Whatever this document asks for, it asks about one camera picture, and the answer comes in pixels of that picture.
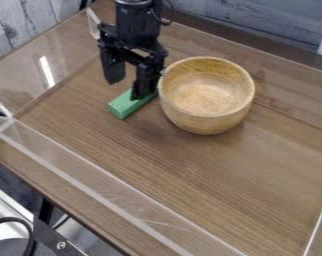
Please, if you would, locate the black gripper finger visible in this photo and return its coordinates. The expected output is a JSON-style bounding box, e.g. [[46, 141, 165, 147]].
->
[[131, 63, 165, 101], [100, 47, 126, 85]]

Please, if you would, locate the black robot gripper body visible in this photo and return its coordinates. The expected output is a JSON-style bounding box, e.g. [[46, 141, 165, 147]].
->
[[98, 13, 169, 65]]

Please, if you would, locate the green rectangular block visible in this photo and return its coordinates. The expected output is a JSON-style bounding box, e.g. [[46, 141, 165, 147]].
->
[[108, 89, 158, 120]]

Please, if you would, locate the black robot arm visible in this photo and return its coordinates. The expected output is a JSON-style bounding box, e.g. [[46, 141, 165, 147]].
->
[[98, 0, 169, 101]]

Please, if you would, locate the light wooden bowl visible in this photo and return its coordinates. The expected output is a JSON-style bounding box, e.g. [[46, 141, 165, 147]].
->
[[158, 56, 255, 135]]

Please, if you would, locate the black table leg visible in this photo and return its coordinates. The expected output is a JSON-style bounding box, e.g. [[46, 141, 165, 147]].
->
[[39, 199, 55, 225]]

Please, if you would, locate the clear acrylic tray enclosure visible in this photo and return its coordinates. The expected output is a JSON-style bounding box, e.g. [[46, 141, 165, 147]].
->
[[0, 14, 322, 256]]

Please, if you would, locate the black metal table bracket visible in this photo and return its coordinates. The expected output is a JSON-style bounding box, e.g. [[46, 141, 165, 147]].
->
[[30, 218, 88, 256]]

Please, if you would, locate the black cable loop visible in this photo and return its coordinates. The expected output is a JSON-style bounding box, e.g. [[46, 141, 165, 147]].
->
[[0, 216, 39, 256]]

